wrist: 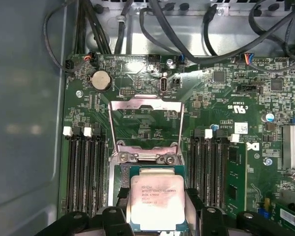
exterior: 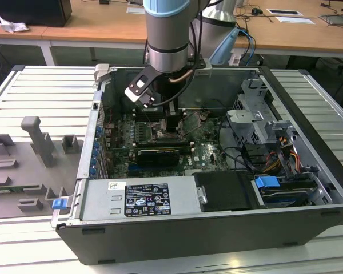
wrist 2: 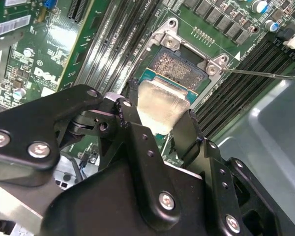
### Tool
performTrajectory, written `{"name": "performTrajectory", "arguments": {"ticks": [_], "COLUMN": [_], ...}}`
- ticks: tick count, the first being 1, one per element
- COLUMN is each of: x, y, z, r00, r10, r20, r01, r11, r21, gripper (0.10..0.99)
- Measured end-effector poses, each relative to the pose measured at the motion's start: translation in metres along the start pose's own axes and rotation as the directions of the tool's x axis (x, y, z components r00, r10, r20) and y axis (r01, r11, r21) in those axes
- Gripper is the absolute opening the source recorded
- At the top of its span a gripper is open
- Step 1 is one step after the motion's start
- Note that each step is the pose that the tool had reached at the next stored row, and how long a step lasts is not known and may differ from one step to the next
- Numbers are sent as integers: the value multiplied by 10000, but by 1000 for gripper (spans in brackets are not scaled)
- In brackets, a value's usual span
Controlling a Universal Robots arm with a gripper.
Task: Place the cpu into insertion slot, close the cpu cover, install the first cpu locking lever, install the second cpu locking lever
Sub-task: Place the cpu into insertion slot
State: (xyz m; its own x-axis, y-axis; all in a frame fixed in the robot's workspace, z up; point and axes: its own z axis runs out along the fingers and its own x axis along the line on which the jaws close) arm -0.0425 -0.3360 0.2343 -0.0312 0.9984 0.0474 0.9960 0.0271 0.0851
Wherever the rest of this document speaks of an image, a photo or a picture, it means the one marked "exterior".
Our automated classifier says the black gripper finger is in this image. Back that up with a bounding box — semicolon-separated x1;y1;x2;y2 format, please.
165;100;180;134

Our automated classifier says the metal socket cover frame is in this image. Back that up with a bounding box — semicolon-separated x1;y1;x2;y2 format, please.
178;113;206;138

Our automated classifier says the silver topped CPU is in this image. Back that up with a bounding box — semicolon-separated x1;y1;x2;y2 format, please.
153;125;168;140

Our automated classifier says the CPU socket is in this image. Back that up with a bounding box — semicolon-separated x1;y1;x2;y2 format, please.
149;120;189;143

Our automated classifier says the black graphics card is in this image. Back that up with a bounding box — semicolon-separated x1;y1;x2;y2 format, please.
136;147;180;168

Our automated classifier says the green motherboard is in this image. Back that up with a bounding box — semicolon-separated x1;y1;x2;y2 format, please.
102;108;232;178

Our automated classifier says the silver rear port block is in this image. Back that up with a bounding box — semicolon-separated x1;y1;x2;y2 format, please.
104;122;117;150

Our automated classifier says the silver perforated drive cage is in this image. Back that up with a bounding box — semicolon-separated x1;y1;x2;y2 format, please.
225;78;300;147

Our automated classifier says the wooden desk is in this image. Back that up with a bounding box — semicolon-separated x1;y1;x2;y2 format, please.
42;0;343;68
0;24;51;67

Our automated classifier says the black air shroud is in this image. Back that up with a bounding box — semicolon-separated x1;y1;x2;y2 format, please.
193;170;260;212

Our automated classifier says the silver power supply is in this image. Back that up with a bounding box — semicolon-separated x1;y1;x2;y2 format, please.
80;174;204;223

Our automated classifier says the blue disk carrier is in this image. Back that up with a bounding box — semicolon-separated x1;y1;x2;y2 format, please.
253;176;280;189

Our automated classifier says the black PC case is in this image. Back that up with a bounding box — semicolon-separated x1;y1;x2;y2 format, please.
50;64;343;266

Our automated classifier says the black disk drive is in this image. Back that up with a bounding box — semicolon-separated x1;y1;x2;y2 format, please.
258;182;317;208

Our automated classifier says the blue case latch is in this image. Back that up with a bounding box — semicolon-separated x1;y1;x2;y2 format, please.
51;199;67;211

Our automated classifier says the white paper sheet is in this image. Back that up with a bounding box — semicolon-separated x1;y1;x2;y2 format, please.
275;16;316;25

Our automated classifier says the black computer tower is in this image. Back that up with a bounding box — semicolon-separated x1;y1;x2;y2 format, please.
0;0;73;28

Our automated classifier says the gray parts rack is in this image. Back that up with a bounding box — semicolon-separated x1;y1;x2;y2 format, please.
0;116;86;220

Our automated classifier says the crumpled white paper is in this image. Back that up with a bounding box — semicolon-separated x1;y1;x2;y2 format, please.
0;15;29;34

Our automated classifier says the green RAM stick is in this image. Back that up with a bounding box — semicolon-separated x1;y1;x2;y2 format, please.
0;184;42;194

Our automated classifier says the copper coloured cable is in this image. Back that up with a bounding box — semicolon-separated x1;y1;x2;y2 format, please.
169;70;194;86

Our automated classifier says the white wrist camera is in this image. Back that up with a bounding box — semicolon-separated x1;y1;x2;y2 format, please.
124;76;155;108

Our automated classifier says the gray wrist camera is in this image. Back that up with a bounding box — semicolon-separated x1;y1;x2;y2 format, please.
192;58;213;77

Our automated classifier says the black cable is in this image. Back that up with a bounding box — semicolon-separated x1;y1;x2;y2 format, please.
216;115;229;142
218;146;257;174

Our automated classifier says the gray case latch handle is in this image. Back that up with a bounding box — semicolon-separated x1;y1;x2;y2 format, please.
93;63;113;84

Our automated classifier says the silver latch bracket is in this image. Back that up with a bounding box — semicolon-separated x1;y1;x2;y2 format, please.
196;187;208;204

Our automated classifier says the blue cable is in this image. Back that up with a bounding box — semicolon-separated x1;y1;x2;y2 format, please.
238;28;257;67

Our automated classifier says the orange yellow wire bundle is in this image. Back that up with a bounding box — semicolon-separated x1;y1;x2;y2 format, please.
264;136;301;172

